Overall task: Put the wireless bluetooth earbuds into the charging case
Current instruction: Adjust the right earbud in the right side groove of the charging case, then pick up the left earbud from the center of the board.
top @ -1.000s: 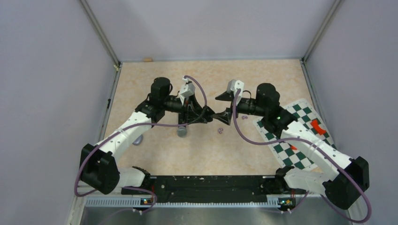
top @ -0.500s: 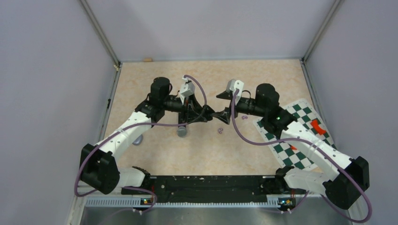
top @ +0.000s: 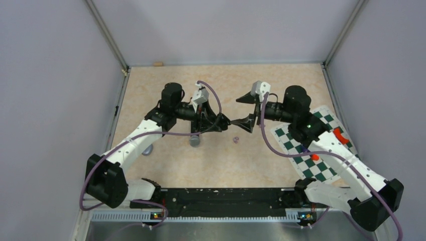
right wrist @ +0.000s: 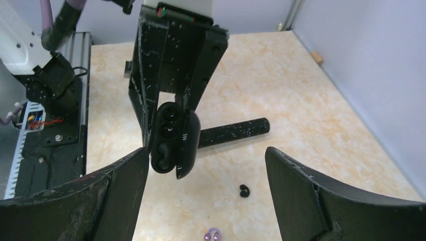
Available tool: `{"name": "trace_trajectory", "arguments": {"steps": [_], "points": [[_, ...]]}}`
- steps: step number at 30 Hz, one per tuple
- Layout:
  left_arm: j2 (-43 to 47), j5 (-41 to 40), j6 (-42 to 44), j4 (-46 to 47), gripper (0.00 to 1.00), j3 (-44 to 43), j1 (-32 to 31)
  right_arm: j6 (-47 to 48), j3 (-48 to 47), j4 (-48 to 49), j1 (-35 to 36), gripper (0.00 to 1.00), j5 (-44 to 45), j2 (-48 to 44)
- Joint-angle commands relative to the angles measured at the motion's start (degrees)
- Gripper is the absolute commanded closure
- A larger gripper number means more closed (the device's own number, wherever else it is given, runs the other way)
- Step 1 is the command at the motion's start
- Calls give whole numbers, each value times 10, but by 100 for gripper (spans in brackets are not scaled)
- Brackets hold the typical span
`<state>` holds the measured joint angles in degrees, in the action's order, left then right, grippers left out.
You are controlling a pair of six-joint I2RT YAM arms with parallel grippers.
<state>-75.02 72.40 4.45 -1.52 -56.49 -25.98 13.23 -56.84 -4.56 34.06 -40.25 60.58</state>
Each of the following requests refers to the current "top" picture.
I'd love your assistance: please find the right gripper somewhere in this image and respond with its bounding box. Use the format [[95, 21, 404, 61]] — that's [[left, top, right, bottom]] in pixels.
[[231, 90, 295, 133]]

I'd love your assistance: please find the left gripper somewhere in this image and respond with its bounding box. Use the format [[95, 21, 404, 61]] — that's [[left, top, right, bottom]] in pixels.
[[174, 99, 223, 133]]

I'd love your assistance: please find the black earbud charging case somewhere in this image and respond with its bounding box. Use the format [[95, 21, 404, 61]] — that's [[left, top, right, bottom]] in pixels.
[[218, 113, 231, 132]]

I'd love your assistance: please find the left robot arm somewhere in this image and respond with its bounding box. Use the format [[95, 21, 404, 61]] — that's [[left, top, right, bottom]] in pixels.
[[79, 81, 231, 211]]

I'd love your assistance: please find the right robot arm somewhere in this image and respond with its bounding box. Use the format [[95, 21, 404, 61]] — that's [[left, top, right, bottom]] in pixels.
[[232, 82, 404, 231]]

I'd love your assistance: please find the grey purple earbud case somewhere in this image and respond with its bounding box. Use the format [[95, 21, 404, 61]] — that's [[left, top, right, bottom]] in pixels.
[[142, 144, 154, 156]]

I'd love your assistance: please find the black microphone grey head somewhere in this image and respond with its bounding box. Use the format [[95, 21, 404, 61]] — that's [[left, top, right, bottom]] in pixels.
[[189, 135, 200, 147]]

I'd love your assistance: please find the small orange block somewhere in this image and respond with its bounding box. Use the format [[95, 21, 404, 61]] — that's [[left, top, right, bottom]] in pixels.
[[310, 154, 320, 161]]

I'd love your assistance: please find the green white chessboard mat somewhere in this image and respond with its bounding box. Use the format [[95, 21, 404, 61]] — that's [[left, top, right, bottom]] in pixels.
[[270, 105, 358, 184]]

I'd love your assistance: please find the small wooden cork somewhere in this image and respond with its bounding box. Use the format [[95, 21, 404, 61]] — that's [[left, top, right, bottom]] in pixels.
[[153, 61, 164, 67]]

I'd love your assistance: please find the red orange block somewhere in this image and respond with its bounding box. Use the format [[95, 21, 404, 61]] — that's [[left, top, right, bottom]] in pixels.
[[333, 127, 350, 145]]

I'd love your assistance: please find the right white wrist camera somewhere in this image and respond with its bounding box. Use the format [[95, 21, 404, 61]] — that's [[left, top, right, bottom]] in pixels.
[[250, 81, 271, 100]]

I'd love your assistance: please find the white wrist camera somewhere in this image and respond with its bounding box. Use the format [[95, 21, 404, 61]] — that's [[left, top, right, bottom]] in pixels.
[[250, 81, 271, 100], [191, 83, 209, 110]]

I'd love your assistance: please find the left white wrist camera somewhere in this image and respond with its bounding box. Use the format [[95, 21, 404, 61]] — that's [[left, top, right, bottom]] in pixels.
[[191, 83, 209, 110]]

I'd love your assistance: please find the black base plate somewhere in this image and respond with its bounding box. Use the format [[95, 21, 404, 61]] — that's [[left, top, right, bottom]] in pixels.
[[130, 188, 329, 219]]

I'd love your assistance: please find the aluminium frame rail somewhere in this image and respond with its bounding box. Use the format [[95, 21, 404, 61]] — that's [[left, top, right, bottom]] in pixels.
[[79, 190, 129, 211]]

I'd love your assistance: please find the grey slotted cable duct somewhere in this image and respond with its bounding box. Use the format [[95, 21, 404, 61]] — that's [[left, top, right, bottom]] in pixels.
[[91, 211, 313, 222]]

